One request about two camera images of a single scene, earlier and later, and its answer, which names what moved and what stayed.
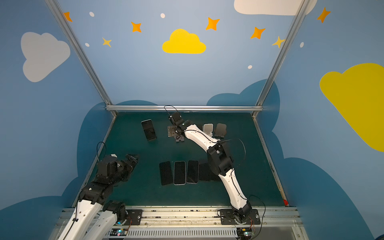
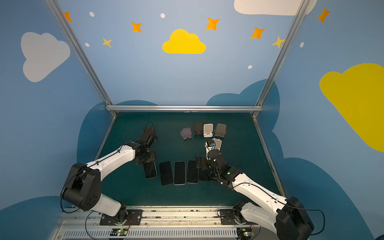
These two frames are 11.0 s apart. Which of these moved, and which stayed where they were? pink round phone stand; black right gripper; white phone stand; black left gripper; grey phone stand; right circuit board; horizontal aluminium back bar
Moved: black left gripper; pink round phone stand; black right gripper
Stayed: right circuit board; white phone stand; grey phone stand; horizontal aluminium back bar
